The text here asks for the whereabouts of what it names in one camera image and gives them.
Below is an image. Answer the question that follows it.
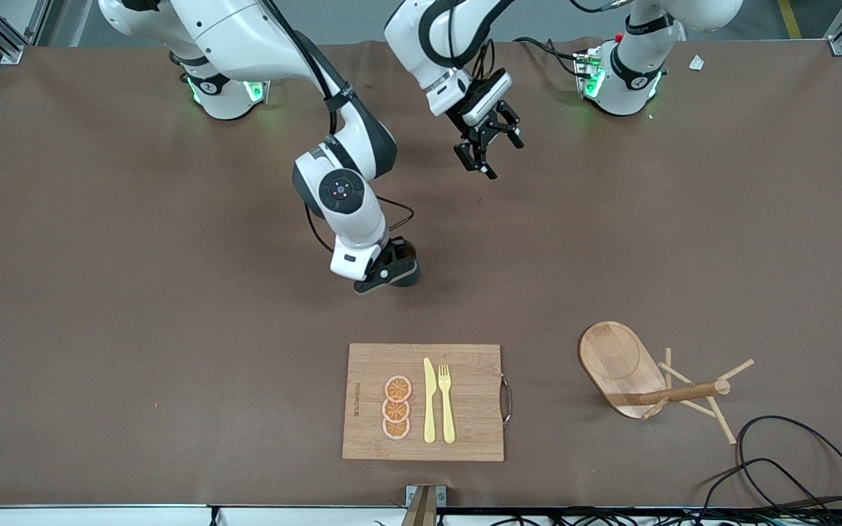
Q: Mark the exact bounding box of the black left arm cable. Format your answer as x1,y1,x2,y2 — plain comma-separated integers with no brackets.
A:
449,0,498,83

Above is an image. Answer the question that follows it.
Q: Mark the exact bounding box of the wooden mug rack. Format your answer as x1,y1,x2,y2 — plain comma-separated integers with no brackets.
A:
578,321,756,445

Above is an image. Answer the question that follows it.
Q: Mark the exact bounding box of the dark green cup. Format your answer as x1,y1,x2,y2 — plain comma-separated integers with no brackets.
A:
390,237,420,287

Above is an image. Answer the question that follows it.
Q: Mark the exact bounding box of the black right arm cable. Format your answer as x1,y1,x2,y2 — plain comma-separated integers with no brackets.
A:
264,0,416,253

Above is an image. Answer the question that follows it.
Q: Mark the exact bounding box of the black base cable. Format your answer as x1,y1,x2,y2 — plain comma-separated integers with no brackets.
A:
513,37,584,77

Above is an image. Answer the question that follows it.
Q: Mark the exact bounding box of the grey metal bracket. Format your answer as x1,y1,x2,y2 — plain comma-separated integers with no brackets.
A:
406,484,447,508

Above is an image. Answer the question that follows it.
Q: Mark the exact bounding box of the black looped cable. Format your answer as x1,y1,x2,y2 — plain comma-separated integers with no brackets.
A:
699,415,842,512

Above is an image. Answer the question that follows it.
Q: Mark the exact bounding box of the black cable bundle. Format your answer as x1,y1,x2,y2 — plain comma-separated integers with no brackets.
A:
439,506,842,526

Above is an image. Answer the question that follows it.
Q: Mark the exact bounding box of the yellow plastic knife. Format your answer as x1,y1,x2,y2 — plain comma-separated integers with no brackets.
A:
423,357,437,444

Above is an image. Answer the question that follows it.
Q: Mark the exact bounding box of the yellow plastic fork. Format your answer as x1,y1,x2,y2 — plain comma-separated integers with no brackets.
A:
438,364,457,445

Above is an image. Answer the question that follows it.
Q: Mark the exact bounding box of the brown table cover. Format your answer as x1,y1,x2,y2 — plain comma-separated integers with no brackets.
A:
0,40,842,508

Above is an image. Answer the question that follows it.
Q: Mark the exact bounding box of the brown bar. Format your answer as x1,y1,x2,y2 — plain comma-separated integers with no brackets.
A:
401,486,438,526

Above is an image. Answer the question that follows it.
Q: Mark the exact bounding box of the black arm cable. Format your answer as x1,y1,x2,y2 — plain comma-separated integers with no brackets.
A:
264,0,416,253
449,0,498,83

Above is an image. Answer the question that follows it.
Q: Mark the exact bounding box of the bamboo cutting board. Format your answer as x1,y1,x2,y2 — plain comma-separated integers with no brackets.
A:
342,343,506,462

